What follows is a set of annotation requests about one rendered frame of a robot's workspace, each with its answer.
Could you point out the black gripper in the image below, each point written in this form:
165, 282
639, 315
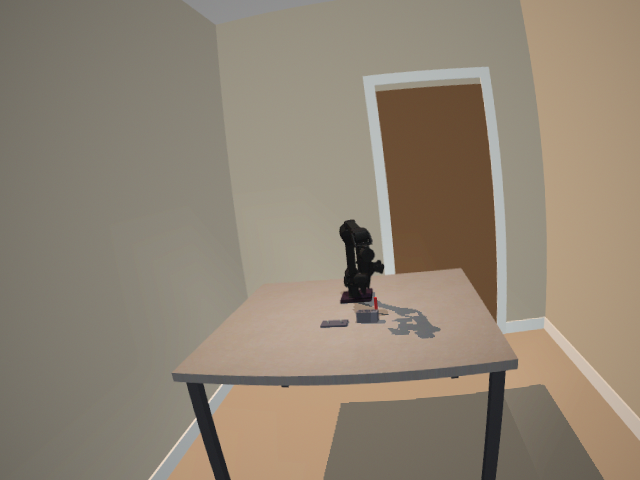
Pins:
363, 279

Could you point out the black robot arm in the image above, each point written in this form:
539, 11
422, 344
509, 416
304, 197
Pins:
351, 234

